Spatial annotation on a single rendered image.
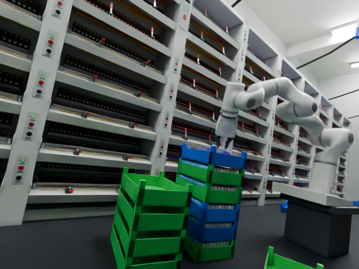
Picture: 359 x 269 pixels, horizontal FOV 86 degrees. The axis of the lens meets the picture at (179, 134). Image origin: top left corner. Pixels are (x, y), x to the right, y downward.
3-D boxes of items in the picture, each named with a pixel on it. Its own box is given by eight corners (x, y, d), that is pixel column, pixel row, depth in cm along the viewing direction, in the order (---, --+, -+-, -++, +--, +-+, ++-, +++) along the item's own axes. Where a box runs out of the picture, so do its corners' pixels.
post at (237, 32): (223, 208, 170) (249, 24, 185) (216, 209, 164) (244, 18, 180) (207, 202, 186) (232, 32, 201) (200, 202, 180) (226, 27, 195)
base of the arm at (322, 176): (344, 198, 120) (349, 169, 122) (330, 195, 110) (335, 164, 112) (311, 190, 136) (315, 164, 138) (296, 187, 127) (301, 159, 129)
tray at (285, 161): (290, 166, 255) (295, 157, 253) (267, 162, 218) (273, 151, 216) (276, 160, 271) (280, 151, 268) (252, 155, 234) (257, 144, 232)
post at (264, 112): (263, 205, 213) (282, 55, 228) (259, 206, 207) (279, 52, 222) (247, 200, 228) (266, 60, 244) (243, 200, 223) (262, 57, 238)
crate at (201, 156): (245, 169, 91) (247, 152, 91) (210, 164, 82) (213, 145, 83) (208, 161, 118) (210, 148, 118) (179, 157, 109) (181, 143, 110)
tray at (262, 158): (263, 161, 212) (267, 153, 211) (229, 155, 175) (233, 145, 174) (249, 154, 228) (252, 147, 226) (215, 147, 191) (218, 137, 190)
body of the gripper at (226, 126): (219, 114, 92) (215, 136, 96) (240, 117, 92) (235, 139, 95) (218, 110, 99) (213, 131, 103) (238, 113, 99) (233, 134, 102)
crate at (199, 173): (243, 186, 90) (245, 169, 91) (207, 183, 81) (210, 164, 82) (206, 174, 117) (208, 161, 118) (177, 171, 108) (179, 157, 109)
